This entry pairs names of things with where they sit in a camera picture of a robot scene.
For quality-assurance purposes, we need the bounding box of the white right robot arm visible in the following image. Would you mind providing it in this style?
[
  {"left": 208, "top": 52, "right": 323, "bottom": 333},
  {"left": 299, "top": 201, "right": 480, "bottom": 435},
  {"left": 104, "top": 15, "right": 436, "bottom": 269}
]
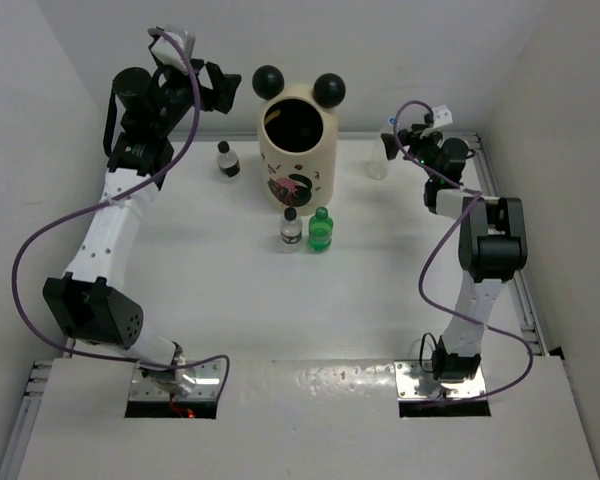
[{"left": 380, "top": 124, "right": 528, "bottom": 382}]

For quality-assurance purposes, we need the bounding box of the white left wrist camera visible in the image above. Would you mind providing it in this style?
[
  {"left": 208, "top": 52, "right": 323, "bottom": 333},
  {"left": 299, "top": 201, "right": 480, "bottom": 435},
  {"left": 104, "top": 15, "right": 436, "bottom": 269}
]
[{"left": 149, "top": 25, "right": 196, "bottom": 74}]

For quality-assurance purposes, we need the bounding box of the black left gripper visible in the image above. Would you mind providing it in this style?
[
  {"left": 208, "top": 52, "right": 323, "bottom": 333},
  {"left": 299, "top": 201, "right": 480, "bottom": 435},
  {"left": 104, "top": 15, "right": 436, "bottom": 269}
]
[{"left": 148, "top": 58, "right": 236, "bottom": 137}]

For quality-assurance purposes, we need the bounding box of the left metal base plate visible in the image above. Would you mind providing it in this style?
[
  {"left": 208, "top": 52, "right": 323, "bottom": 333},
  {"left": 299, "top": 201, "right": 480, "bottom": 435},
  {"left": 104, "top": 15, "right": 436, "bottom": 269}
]
[{"left": 128, "top": 360, "right": 224, "bottom": 402}]

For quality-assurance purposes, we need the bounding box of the tall clear blue cap bottle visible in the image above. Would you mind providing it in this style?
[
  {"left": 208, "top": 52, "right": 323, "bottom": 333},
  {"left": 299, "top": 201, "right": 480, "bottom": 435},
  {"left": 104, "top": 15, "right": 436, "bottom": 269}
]
[{"left": 366, "top": 117, "right": 395, "bottom": 181}]

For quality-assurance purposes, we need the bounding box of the green plastic bottle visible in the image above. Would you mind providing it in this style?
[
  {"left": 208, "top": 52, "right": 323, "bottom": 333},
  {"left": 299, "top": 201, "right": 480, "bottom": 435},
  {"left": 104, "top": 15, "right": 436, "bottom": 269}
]
[{"left": 308, "top": 207, "right": 334, "bottom": 253}]

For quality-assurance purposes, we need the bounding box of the cream bin with black ears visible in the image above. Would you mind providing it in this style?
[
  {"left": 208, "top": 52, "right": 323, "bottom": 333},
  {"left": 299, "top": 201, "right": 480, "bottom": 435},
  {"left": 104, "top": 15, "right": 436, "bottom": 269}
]
[{"left": 252, "top": 65, "right": 346, "bottom": 216}]

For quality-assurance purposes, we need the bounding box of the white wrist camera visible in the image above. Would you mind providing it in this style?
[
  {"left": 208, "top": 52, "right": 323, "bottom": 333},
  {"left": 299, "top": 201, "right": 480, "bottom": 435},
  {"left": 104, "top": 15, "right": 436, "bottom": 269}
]
[
  {"left": 428, "top": 105, "right": 453, "bottom": 130},
  {"left": 149, "top": 25, "right": 196, "bottom": 74}
]

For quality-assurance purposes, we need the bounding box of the purple cable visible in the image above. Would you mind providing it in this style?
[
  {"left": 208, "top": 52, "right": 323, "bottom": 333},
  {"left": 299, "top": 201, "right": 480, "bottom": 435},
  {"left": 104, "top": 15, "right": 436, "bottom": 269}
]
[
  {"left": 393, "top": 101, "right": 535, "bottom": 404},
  {"left": 12, "top": 27, "right": 230, "bottom": 401}
]

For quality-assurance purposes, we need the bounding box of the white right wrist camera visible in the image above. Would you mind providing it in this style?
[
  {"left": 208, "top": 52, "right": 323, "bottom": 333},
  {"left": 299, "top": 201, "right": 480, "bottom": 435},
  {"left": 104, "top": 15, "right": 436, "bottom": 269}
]
[{"left": 428, "top": 105, "right": 453, "bottom": 130}]

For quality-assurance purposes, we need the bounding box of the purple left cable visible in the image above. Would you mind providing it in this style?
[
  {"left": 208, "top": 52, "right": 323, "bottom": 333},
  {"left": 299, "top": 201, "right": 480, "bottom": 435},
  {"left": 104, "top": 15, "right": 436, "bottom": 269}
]
[{"left": 12, "top": 27, "right": 230, "bottom": 401}]

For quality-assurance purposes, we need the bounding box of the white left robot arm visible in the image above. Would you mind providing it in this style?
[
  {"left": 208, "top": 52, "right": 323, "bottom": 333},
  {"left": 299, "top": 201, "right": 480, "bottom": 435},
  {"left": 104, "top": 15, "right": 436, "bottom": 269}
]
[{"left": 43, "top": 63, "right": 195, "bottom": 396}]

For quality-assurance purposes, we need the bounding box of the blue label clear bottle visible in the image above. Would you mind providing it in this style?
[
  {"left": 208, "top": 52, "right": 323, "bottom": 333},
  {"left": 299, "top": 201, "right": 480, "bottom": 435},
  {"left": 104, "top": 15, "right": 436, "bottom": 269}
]
[{"left": 279, "top": 207, "right": 303, "bottom": 253}]

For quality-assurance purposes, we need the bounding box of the black cap bottle near bin back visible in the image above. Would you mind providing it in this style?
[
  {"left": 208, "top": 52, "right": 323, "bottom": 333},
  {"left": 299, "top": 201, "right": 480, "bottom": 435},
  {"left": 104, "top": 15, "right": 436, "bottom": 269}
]
[{"left": 216, "top": 141, "right": 241, "bottom": 180}]

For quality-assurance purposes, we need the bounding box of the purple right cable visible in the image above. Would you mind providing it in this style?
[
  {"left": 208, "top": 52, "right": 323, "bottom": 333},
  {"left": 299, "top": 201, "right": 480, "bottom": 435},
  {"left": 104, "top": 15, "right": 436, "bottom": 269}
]
[{"left": 393, "top": 101, "right": 535, "bottom": 404}]

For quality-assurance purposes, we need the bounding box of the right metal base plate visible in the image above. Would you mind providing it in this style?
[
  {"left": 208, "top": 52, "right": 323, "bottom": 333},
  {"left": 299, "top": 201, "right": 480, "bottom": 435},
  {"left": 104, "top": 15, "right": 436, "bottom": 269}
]
[{"left": 394, "top": 360, "right": 486, "bottom": 402}]

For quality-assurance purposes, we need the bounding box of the metal base plate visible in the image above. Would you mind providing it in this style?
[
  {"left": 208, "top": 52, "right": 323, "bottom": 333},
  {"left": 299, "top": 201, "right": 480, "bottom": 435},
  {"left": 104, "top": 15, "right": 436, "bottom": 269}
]
[
  {"left": 394, "top": 360, "right": 486, "bottom": 402},
  {"left": 128, "top": 360, "right": 224, "bottom": 402}
]

